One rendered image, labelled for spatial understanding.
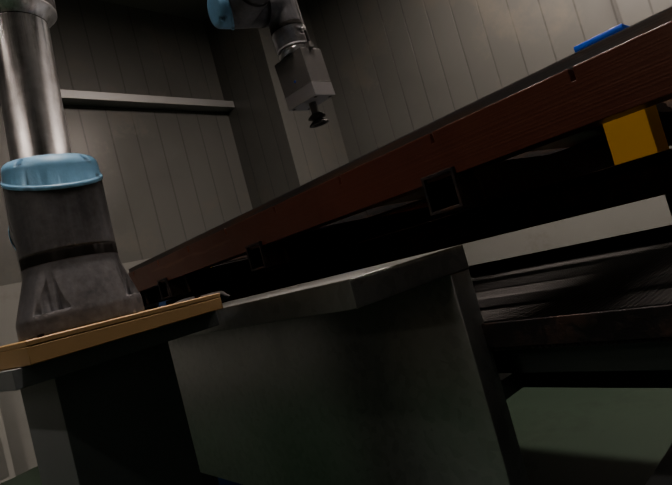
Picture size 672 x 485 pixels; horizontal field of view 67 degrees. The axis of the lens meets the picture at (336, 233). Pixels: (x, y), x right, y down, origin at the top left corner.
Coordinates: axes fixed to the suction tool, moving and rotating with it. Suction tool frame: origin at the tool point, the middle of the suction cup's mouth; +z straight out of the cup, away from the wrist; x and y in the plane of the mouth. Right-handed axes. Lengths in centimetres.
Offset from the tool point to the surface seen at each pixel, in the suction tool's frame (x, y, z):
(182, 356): 23, 42, 39
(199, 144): -185, 291, -89
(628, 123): 10, -56, 22
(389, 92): -293, 161, -79
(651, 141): 11, -58, 25
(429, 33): -295, 111, -105
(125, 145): -119, 291, -94
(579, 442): -62, -4, 104
